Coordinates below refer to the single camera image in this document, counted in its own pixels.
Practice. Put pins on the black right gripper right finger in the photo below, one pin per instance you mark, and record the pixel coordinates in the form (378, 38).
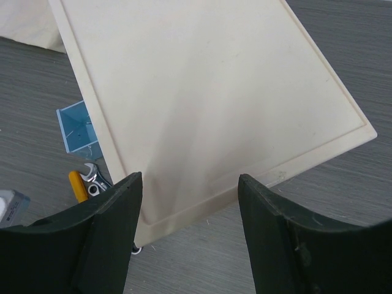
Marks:
(295, 250)

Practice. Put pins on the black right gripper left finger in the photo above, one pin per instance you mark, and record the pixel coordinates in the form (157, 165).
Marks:
(83, 249)

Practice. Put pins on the orange handle screwdriver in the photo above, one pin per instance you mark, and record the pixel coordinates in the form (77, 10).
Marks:
(78, 186)

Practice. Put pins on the pastel mini drawer chest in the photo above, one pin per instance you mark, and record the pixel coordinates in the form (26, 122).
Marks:
(193, 94)

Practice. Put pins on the silver combination wrench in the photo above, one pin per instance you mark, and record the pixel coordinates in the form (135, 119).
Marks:
(94, 176)

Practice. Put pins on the beige folded cloth bag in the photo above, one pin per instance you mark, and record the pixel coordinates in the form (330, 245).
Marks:
(31, 22)

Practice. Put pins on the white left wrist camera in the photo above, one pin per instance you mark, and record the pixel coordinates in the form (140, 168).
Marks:
(13, 206)

